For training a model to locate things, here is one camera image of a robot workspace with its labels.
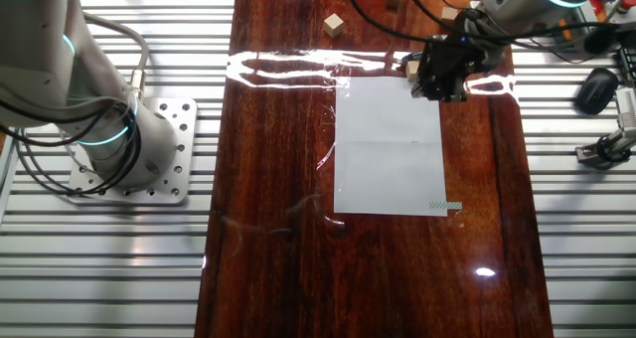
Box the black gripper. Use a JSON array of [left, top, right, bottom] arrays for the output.
[[410, 34, 491, 103]]

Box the white paper sheet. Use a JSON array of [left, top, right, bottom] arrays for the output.
[[333, 76, 448, 218]]

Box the black computer mouse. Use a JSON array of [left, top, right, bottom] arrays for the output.
[[574, 68, 620, 115]]

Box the black keyboard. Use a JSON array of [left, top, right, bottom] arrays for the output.
[[617, 46, 636, 88]]

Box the reddish wooden board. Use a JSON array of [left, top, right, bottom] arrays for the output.
[[193, 0, 556, 338]]

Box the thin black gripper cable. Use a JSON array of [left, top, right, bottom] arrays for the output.
[[342, 0, 617, 49]]

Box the wrist camera with silver bracket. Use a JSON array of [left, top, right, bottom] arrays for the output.
[[560, 4, 636, 56]]

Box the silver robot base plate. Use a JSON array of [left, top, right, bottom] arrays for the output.
[[67, 97, 199, 206]]

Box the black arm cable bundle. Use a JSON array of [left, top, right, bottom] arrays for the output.
[[0, 91, 144, 199]]

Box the grey cable with metal connector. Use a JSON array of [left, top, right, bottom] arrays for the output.
[[81, 12, 150, 100]]

